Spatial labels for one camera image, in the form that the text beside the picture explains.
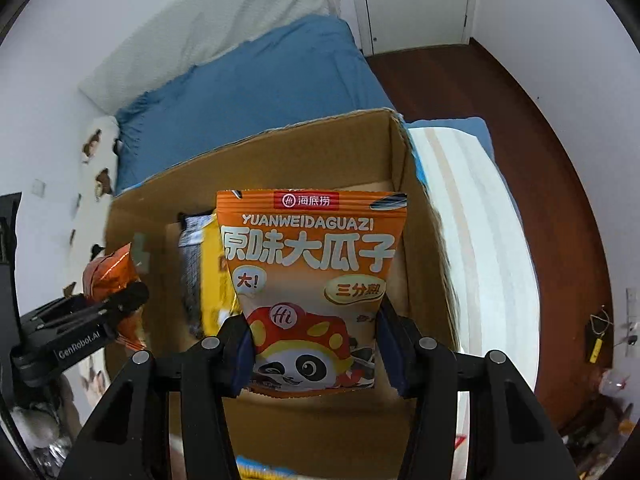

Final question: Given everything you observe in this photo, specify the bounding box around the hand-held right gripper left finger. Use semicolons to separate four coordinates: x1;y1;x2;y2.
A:
57;312;258;480

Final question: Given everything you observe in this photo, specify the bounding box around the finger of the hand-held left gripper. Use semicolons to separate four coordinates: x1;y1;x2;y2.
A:
99;281;150;329
21;295;102;330

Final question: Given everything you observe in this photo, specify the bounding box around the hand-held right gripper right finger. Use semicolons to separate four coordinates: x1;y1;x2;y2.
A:
375;296;576;480

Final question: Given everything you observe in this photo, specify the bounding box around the shiny orange snack packet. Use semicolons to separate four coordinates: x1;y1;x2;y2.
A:
81;242;148;352

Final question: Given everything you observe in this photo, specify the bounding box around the orange panda print snack packet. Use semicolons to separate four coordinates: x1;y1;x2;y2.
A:
216;189;408;400

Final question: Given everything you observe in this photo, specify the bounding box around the brown cardboard box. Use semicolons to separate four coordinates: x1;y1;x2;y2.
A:
102;107;463;480

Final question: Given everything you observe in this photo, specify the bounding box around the black snack packet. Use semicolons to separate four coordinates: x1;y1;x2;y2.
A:
178;212;207;333

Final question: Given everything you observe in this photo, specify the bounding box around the yellow brown print snack packet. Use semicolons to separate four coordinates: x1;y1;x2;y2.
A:
200;212;241;341

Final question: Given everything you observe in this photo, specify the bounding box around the blue yellow snack packet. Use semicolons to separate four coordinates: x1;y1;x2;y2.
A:
234;454;303;480

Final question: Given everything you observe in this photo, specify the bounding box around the white striped cloth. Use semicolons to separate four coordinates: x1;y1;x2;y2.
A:
407;125;543;480

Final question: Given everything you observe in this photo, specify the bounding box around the bear printed white cloth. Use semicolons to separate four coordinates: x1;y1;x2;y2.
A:
60;115;123;411

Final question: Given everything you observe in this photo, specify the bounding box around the black item with yellow tag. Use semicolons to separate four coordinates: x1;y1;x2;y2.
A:
585;305;614;364

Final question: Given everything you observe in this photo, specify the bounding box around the clear plastic wrapper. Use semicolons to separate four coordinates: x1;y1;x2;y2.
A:
597;367;632;397

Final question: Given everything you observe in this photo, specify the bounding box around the blue bed sheet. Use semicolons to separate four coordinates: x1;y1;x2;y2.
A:
114;14;496;196

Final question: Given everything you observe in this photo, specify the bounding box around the white door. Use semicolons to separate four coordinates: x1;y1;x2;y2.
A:
345;0;481;56

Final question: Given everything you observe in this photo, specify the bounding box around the white wall outlet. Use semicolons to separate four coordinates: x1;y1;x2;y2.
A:
625;287;640;359

